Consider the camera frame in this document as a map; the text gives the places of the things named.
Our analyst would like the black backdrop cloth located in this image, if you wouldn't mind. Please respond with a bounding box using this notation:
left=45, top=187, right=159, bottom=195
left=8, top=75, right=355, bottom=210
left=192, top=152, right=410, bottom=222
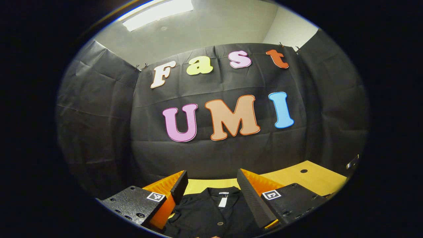
left=56, top=28, right=369, bottom=199

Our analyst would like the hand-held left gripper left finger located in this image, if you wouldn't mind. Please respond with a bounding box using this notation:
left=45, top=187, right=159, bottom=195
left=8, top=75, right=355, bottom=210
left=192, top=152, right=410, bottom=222
left=96, top=170, right=189, bottom=230

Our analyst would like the black buttoned shirt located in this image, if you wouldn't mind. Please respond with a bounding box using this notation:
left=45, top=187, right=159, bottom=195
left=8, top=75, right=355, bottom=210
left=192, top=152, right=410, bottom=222
left=162, top=186, right=281, bottom=238

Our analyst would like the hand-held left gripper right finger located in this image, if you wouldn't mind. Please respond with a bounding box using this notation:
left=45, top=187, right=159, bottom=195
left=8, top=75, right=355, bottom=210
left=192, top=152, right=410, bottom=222
left=237, top=169, right=331, bottom=229

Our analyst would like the ceiling light panel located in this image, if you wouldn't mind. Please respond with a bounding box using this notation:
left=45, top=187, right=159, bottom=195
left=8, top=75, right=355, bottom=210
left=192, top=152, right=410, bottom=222
left=122, top=0, right=194, bottom=32

